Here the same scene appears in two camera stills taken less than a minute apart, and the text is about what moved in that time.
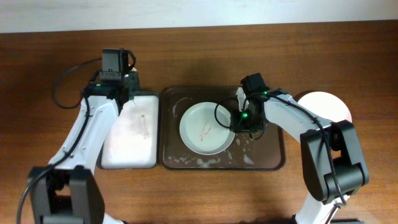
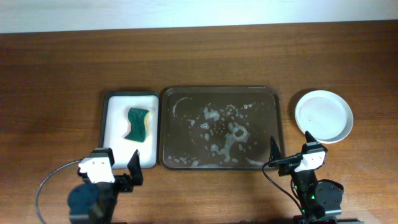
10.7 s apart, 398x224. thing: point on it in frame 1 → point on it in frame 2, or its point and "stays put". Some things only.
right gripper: [236, 123] → [288, 163]
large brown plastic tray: [194, 133] stays put
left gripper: [135, 80] → [125, 184]
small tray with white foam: [133, 143] stays put
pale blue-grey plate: [204, 127] → [326, 116]
